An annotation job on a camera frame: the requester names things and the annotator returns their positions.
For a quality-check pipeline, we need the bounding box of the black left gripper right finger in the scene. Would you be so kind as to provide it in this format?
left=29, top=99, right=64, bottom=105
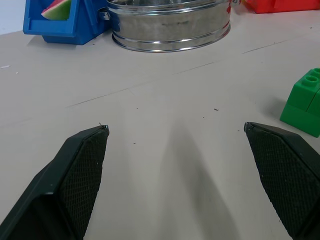
left=243, top=121, right=320, bottom=240

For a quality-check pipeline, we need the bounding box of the toy watermelon slice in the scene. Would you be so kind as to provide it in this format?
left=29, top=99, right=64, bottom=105
left=40, top=0, right=73, bottom=22

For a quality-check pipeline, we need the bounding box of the blue plastic storage bin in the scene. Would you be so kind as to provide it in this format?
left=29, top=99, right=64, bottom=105
left=22, top=0, right=109, bottom=46

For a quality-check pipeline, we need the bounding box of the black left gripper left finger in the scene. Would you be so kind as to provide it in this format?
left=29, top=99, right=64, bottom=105
left=0, top=124, right=110, bottom=240

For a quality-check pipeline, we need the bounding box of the round silver metal steamer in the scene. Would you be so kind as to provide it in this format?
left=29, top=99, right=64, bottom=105
left=96, top=0, right=238, bottom=53

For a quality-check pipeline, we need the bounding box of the green toy building block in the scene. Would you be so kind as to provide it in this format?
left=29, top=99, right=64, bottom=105
left=279, top=67, right=320, bottom=138

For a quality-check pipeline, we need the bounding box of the red plastic storage bin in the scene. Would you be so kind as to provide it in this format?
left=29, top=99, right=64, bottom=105
left=243, top=0, right=320, bottom=14

